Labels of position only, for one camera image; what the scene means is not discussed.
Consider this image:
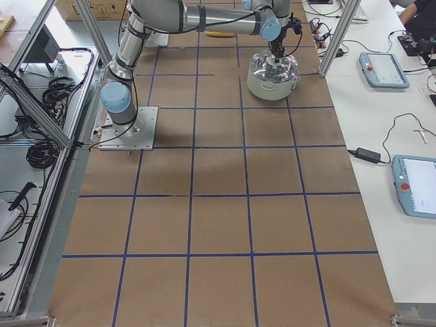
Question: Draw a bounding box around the yellow corn cob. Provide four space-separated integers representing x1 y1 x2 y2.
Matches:
205 31 235 38

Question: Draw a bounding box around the glass pot lid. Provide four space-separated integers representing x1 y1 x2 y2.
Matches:
249 50 299 83

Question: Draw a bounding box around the brown paper table cover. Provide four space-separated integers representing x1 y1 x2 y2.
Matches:
47 0 399 327

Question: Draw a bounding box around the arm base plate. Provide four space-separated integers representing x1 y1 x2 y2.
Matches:
144 32 169 48
97 107 159 151

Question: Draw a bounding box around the blue teach pendant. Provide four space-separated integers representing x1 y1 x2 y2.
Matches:
392 155 435 219
359 52 409 89

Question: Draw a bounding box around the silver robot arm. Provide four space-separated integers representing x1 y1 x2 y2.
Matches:
100 1 292 148
241 0 273 11

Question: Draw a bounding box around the coiled black cable bundle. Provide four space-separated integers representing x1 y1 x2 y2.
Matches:
26 140 59 170

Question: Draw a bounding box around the pale green metal pot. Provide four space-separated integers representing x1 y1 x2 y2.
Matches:
247 69 300 101

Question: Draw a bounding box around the aluminium frame post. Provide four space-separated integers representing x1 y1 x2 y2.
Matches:
319 0 360 77

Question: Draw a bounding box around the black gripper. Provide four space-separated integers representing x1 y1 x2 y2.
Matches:
268 35 285 63

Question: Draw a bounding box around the near blue teach pendant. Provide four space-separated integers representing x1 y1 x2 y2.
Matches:
392 155 435 219

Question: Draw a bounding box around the black monitor on stand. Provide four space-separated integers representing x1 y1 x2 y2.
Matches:
23 25 60 73

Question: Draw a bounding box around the seated person in black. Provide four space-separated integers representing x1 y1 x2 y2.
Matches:
399 0 435 38

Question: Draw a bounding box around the far blue teach pendant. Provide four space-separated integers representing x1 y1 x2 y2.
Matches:
359 52 409 89

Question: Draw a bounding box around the black power brick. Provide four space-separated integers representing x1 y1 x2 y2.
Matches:
354 147 381 164

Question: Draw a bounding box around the cardboard box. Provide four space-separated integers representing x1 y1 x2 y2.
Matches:
55 0 128 21

